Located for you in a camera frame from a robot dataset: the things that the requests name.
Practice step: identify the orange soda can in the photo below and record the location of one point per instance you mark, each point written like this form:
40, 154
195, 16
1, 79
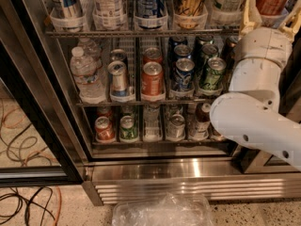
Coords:
152, 79
152, 54

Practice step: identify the blue pepsi can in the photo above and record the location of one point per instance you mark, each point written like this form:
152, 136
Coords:
181, 51
182, 76

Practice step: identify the brown drink bottle white cap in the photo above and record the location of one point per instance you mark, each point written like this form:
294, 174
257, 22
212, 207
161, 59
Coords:
198, 129

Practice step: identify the rear orange soda can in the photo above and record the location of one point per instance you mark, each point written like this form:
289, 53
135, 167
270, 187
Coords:
152, 54

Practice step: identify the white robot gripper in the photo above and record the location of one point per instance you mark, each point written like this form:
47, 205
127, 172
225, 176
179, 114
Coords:
264, 45

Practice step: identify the front blue pepsi can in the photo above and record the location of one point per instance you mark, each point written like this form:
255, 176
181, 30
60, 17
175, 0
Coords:
182, 76

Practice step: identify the top blue silver can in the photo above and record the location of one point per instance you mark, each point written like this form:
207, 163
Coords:
149, 13

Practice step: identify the rear silver blue can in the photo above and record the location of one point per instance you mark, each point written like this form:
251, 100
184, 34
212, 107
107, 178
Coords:
118, 54

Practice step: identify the stainless steel fridge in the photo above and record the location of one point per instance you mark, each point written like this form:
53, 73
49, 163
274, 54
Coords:
135, 98

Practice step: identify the front green soda can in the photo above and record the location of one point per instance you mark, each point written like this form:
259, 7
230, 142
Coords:
212, 73

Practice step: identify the bottom silver can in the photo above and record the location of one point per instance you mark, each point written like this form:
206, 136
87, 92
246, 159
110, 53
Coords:
175, 127

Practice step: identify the top blue white can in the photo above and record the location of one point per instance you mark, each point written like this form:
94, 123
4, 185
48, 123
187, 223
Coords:
67, 15

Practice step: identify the middle blue pepsi can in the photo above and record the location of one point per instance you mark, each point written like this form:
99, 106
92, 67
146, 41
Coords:
181, 51

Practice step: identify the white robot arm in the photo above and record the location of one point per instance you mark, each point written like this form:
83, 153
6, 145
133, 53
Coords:
248, 112

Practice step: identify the clear water bottle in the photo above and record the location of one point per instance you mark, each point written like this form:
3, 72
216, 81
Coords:
86, 77
91, 48

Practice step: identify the middle green soda can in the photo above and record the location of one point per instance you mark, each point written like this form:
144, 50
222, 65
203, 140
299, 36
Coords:
207, 51

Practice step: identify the front orange soda can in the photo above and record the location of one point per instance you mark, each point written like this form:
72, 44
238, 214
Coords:
152, 79

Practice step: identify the top gold can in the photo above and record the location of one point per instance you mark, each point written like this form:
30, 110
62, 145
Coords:
187, 12

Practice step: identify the bottom red soda can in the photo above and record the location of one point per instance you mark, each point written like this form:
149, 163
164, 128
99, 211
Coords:
104, 128

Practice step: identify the bottom green soda can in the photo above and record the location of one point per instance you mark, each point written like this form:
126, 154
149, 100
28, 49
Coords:
127, 129

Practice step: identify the rear clear water bottle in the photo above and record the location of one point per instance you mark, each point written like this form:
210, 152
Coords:
91, 48

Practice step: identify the clear plastic bag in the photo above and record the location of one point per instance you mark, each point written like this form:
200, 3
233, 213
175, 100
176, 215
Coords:
168, 210

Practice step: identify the front clear water bottle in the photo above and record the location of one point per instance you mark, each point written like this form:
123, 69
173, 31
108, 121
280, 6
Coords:
86, 77

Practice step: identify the top white labelled bottle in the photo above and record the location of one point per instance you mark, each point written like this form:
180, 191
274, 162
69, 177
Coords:
112, 12

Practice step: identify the green soda can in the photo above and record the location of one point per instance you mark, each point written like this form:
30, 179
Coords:
127, 129
207, 51
212, 73

